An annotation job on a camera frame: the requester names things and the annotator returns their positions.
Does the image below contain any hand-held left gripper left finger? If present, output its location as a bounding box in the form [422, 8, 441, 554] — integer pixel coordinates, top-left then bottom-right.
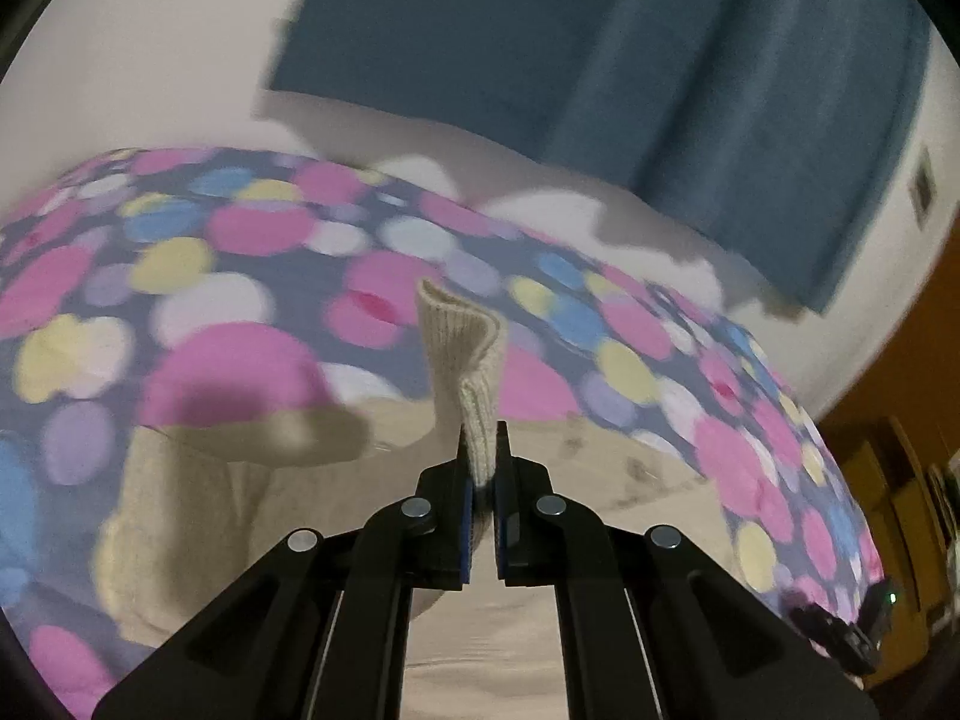
[90, 424, 475, 720]

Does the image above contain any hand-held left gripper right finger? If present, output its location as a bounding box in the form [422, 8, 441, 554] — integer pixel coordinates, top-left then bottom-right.
[493, 420, 880, 720]

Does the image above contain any cream knit sweater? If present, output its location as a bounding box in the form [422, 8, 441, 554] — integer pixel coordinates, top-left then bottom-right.
[97, 277, 815, 720]

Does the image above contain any wooden cabinet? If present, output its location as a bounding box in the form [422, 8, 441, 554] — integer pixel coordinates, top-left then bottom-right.
[825, 405, 960, 661]

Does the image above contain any dotted printed blanket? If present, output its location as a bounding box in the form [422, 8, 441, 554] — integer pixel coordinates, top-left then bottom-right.
[0, 146, 886, 698]

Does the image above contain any blue curtain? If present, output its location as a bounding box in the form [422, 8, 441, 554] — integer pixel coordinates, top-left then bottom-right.
[266, 0, 935, 316]

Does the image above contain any wall switch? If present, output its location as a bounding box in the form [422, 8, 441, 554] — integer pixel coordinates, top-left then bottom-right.
[909, 146, 938, 230]

